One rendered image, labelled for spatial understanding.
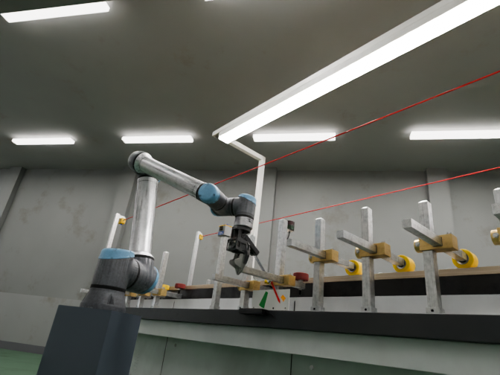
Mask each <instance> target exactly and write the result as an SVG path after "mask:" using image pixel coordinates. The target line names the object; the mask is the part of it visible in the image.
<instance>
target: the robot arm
mask: <svg viewBox="0 0 500 375"><path fill-rule="evenodd" d="M128 165H129V168H130V169H131V170H132V171H133V172H135V173H136V174H138V178H137V189H136V195H135V207H134V213H133V219H132V230H131V236H130V242H129V250H126V249H114V248H105V249H102V251H101V253H100V256H99V257H98V261H97V265H96V269H95V271H94V276H93V278H92V283H91V286H90V289H89V291H88V293H87V294H86V296H85V297H84V299H83V300H82V301H81V302H80V307H86V308H93V309H100V310H113V311H117V312H121V313H125V312H126V303H125V292H126V291H129V292H134V293H136V294H146V293H148V292H150V291H152V290H153V289H154V288H155V286H156V284H157V283H158V278H159V274H158V270H157V268H156V267H154V259H155V258H154V257H153V256H152V255H151V249H152V241H153V226H154V217H155V209H156V194H157V186H158V183H159V182H160V181H162V182H164V183H166V184H168V185H170V186H172V187H174V188H176V189H178V190H180V191H182V192H184V193H186V194H188V195H190V196H192V197H194V198H196V199H198V200H199V201H200V202H203V203H205V204H206V205H208V206H209V207H210V209H211V213H212V214H213V215H214V216H218V217H235V220H234V227H232V230H231V238H230V239H229V240H228V242H227V247H226V251H230V252H232V253H235V254H234V259H232V260H229V264H230V265H231V266H233V267H234V268H235V271H236V274H237V275H239V274H240V273H241V272H242V270H243V268H244V267H245V265H246V264H247V261H248V259H249V255H251V256H258V255H259V253H260V252H259V251H258V249H257V248H256V246H255V245H254V243H253V242H252V241H251V239H250V238H249V236H248V235H247V234H250V231H251V230H252V229H253V223H254V213H255V208H256V201H257V200H256V199H255V198H254V197H253V196H252V195H249V194H246V193H242V194H240V195H239V196H238V198H227V197H226V196H225V195H224V194H223V193H222V192H221V191H220V190H219V188H218V187H217V186H216V185H213V184H211V183H206V182H202V181H200V180H198V179H195V178H194V177H192V176H189V175H187V174H185V173H183V172H181V171H178V170H176V169H174V168H172V167H170V166H167V165H166V164H163V163H161V162H160V161H156V160H155V159H153V158H152V157H151V155H150V154H149V153H146V152H144V151H135V152H133V153H132V154H131V155H130V156H129V158H128ZM228 243H229V245H228Z"/></svg>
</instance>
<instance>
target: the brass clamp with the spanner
mask: <svg viewBox="0 0 500 375"><path fill-rule="evenodd" d="M280 276H282V277H283V283H276V282H273V281H272V283H273V285H274V286H282V287H291V286H295V276H293V275H280Z"/></svg>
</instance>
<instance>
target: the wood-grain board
mask: <svg viewBox="0 0 500 375"><path fill-rule="evenodd" d="M438 274H439V277H445V276H460V275H489V274H500V266H483V267H472V268H459V269H439V270H438ZM424 277H425V272H424V271H413V272H390V273H379V274H374V280H386V279H401V278H424ZM342 281H362V275H344V276H332V277H324V283H326V282H342ZM303 283H313V278H309V280H308V281H306V282H303ZM260 285H261V286H268V284H267V283H265V281H260ZM223 287H237V286H235V285H231V284H228V283H222V288H223ZM208 288H214V284H204V285H192V286H185V289H208ZM169 290H178V289H176V288H175V287H174V286H169Z"/></svg>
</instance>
